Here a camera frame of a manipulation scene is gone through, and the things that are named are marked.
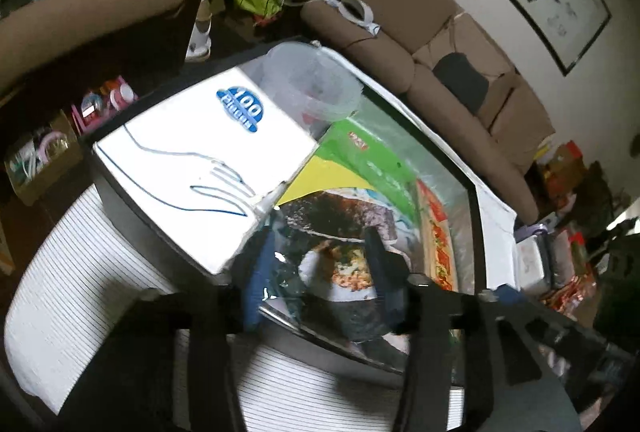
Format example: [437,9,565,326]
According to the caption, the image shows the white cap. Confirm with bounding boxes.
[325,0,383,36]

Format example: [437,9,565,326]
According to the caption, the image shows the clear plastic tub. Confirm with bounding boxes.
[260,42,363,137]

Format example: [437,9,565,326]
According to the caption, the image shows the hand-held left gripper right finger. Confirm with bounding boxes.
[362,226,633,432]

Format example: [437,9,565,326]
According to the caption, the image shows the red foil packets pile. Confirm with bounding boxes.
[540,232,601,313]

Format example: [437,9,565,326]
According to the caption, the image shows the red patterned packet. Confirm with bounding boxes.
[415,179,461,293]

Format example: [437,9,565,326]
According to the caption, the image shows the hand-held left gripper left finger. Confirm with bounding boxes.
[140,222,281,432]

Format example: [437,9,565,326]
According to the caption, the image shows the white disposable glove box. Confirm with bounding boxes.
[92,66,321,277]

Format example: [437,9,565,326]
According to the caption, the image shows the black cushion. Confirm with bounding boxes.
[432,52,490,115]

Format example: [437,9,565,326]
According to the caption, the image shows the black storage container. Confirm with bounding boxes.
[80,36,518,393]

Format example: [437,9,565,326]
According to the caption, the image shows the stacked red cardboard boxes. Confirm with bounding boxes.
[537,139,588,197]

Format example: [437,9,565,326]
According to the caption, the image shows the brown armchair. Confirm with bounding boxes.
[0,0,191,97]

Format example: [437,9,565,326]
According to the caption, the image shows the green seaweed packet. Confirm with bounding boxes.
[260,119,463,363]

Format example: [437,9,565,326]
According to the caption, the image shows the open cardboard box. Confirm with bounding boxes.
[5,112,83,205]

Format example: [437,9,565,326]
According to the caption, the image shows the brown sofa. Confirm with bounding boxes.
[300,0,556,223]

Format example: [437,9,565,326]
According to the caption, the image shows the white plastic box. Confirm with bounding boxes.
[514,224,563,295]

